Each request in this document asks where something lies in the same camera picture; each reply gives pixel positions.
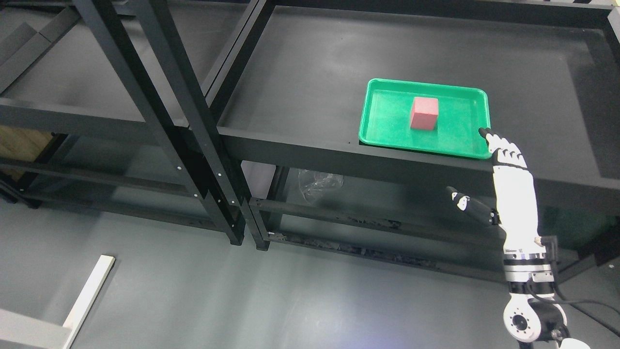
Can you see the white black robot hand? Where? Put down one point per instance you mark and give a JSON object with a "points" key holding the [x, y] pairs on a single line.
{"points": [[516, 211]]}

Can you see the pink foam block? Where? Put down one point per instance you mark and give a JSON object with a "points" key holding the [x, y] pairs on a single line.
{"points": [[424, 113]]}

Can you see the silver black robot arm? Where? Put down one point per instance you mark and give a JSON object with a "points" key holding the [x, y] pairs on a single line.
{"points": [[533, 313]]}

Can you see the green plastic tray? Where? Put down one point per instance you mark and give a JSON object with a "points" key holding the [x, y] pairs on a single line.
{"points": [[385, 118]]}

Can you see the black metal shelf rack right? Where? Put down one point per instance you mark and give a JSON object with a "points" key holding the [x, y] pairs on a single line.
{"points": [[292, 92]]}

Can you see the black metal shelf rack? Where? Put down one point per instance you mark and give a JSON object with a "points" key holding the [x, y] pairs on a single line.
{"points": [[292, 92], [105, 105]]}

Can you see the black metal shelf rack left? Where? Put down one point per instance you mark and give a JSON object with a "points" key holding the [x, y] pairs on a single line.
{"points": [[105, 105]]}

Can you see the clear plastic bag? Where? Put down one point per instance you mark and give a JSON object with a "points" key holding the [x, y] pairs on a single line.
{"points": [[313, 185]]}

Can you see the white table with leg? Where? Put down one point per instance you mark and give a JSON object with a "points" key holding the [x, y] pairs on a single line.
{"points": [[25, 330]]}

